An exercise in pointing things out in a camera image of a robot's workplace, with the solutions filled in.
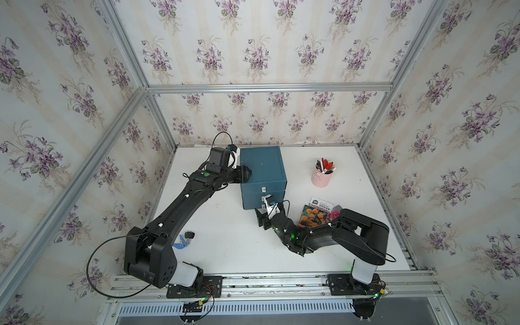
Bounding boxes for orange marigold seed bag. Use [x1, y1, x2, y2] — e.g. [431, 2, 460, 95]
[298, 205, 329, 228]

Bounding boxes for teal three-drawer cabinet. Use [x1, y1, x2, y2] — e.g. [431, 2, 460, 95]
[240, 146, 287, 210]

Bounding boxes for mixed flower seed bag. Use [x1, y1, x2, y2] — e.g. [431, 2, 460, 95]
[309, 196, 335, 213]

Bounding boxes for pink flower seed bag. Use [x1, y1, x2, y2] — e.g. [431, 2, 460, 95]
[327, 205, 342, 222]

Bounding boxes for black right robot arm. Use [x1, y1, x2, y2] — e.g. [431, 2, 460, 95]
[255, 207, 389, 285]

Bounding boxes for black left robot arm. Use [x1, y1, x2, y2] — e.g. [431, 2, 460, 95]
[123, 144, 252, 288]

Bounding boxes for pink pen cup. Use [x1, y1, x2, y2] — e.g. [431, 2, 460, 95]
[311, 169, 332, 188]

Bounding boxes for red and black pens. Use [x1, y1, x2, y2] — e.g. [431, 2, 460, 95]
[315, 158, 336, 175]

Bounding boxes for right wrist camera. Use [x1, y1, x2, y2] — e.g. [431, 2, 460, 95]
[262, 194, 280, 219]

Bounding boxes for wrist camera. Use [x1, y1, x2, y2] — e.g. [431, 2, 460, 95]
[226, 144, 241, 169]
[262, 194, 280, 219]

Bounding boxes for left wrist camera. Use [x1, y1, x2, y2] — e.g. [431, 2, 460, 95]
[226, 144, 241, 169]

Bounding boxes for aluminium front rail frame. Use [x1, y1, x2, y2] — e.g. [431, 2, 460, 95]
[97, 271, 457, 324]

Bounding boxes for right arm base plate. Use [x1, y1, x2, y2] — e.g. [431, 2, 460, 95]
[326, 274, 386, 298]

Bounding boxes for blue keychain with key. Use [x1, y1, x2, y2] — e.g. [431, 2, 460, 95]
[172, 231, 195, 250]

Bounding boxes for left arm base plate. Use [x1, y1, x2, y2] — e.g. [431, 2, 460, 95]
[166, 275, 223, 299]

